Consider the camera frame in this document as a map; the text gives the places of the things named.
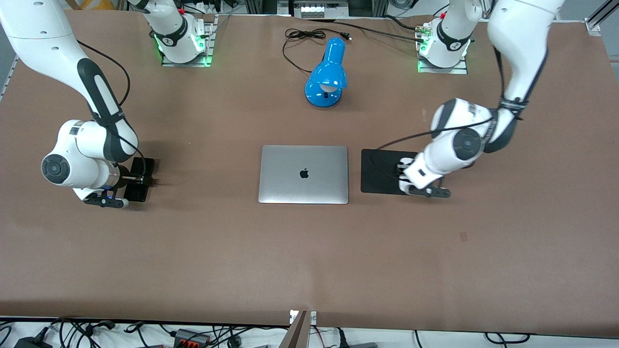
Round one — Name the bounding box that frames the black mouse pad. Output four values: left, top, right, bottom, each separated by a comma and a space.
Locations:
361, 149, 438, 195

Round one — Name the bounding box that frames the blue desk lamp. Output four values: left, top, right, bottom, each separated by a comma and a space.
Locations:
305, 37, 348, 109

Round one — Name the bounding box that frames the silver closed laptop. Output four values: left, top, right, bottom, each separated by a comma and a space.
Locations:
258, 145, 349, 205

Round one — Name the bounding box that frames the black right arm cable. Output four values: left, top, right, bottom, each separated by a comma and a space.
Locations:
76, 40, 146, 182

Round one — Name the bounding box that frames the black table cable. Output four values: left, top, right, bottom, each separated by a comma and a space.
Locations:
308, 14, 438, 43

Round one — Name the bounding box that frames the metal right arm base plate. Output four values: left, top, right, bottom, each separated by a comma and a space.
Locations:
161, 14, 216, 67

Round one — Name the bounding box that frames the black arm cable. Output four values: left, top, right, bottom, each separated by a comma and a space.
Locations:
376, 43, 528, 150
76, 40, 146, 182

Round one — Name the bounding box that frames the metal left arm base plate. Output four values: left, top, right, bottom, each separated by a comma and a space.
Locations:
417, 22, 469, 74

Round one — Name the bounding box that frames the white socket strip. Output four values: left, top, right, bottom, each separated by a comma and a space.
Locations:
300, 2, 335, 18

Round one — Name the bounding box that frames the black power adapter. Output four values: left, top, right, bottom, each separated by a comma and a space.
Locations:
14, 335, 48, 348

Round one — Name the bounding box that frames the red and black power strip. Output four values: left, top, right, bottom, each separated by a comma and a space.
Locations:
173, 328, 212, 348

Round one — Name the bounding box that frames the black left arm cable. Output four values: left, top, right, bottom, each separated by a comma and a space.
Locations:
376, 43, 528, 150

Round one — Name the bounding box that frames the brown centre post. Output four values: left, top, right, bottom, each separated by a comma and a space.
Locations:
278, 311, 310, 348

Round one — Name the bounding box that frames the black looped floor cable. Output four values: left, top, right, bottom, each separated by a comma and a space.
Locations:
484, 332, 533, 345

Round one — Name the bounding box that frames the aluminium frame profile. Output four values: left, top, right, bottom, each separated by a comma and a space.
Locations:
584, 0, 619, 35

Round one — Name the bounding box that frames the black lamp power cable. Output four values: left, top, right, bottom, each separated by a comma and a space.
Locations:
283, 28, 352, 74

